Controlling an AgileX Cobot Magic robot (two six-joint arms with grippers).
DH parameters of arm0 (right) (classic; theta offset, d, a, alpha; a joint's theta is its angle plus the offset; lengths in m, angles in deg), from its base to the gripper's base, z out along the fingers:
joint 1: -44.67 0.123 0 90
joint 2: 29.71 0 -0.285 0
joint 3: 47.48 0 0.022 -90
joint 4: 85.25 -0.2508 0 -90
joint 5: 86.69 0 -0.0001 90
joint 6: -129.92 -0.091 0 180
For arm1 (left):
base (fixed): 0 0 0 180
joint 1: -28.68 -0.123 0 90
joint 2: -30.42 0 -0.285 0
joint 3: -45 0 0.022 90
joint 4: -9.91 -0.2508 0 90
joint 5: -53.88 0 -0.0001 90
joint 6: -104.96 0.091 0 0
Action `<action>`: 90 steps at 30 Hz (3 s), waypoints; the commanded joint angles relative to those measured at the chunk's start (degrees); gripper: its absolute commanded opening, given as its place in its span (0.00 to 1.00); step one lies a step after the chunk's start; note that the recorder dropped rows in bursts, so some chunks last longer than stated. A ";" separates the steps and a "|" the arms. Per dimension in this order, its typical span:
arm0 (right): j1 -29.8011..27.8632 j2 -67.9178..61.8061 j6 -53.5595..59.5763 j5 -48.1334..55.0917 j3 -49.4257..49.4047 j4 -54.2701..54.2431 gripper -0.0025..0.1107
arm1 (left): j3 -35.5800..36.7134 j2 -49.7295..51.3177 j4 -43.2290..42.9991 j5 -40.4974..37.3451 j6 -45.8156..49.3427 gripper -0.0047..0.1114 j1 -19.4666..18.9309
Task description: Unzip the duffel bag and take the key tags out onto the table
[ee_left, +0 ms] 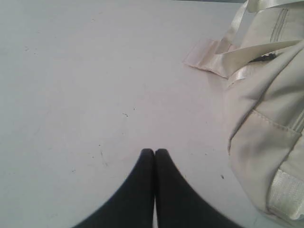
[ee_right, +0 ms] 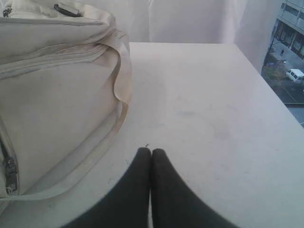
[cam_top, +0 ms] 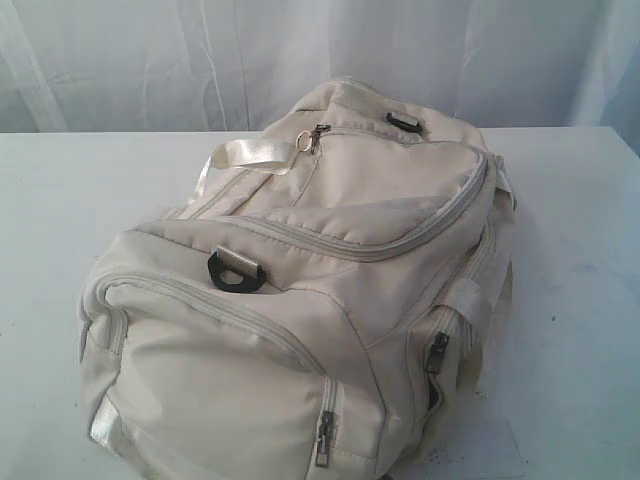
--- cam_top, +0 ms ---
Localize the cream fabric duffel bag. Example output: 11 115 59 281
79 80 516 479

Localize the white backdrop curtain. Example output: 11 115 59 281
1 1 639 143

